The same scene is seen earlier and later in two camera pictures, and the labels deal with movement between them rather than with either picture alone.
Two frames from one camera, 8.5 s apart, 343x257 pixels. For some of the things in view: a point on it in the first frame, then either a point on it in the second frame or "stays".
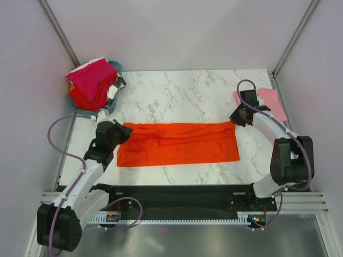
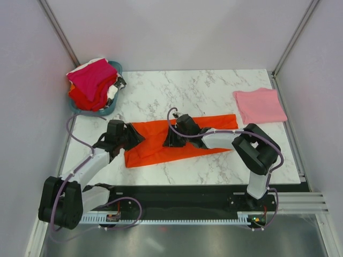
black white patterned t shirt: (112, 90) stays
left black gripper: (126, 132) -> (135, 138)
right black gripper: (234, 118) -> (170, 141)
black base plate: (183, 201) stays
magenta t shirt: (90, 80) stays
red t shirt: (99, 101) stays
